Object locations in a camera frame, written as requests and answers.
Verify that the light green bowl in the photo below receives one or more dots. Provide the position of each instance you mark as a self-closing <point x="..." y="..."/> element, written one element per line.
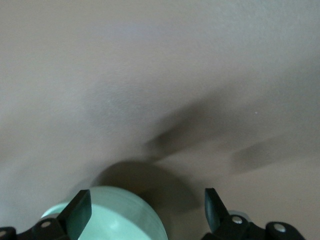
<point x="125" y="212"/>

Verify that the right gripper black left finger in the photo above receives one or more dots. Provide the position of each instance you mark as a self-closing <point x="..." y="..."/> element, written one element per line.
<point x="75" y="220"/>

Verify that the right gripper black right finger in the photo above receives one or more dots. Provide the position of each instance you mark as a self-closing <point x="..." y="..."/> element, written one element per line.
<point x="220" y="222"/>

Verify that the brown tablecloth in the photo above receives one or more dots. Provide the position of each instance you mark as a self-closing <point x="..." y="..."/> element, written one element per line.
<point x="150" y="75"/>

